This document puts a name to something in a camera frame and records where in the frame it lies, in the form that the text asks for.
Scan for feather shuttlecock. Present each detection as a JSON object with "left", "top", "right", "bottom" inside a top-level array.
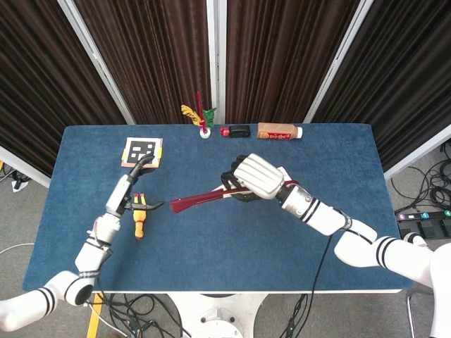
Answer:
[{"left": 180, "top": 91, "right": 218, "bottom": 139}]

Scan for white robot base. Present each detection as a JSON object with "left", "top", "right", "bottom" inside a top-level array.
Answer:
[{"left": 168, "top": 292, "right": 268, "bottom": 338}]

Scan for black floor cables under table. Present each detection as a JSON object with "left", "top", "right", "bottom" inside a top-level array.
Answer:
[{"left": 80, "top": 292, "right": 193, "bottom": 338}]

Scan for black bottle with red cap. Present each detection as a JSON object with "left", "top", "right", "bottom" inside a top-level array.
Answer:
[{"left": 219, "top": 124, "right": 252, "bottom": 139}]

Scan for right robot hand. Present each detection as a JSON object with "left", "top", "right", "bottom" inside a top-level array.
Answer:
[{"left": 221, "top": 154, "right": 285, "bottom": 204}]

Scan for fiducial marker card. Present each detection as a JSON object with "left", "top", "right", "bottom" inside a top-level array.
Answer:
[{"left": 120, "top": 137, "right": 164, "bottom": 169}]

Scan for red folding fan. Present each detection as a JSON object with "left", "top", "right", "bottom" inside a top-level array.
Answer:
[{"left": 170, "top": 168, "right": 300, "bottom": 215}]

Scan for yellow floor tape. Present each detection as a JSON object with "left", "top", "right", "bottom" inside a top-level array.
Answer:
[{"left": 86, "top": 293, "right": 104, "bottom": 338}]

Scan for black floor cables bundle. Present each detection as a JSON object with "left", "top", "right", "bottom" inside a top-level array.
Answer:
[{"left": 390, "top": 140, "right": 451, "bottom": 212}]

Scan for brown drink bottle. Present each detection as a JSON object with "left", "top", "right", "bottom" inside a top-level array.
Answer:
[{"left": 257, "top": 122, "right": 304, "bottom": 141}]

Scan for yellow rubber chicken toy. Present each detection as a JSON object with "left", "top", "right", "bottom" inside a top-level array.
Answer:
[{"left": 132, "top": 192, "right": 149, "bottom": 242}]

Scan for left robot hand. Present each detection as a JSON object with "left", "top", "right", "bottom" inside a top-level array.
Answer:
[{"left": 104, "top": 154, "right": 165, "bottom": 216}]

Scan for blue table mat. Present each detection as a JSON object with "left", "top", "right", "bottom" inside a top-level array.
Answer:
[{"left": 23, "top": 123, "right": 414, "bottom": 292}]

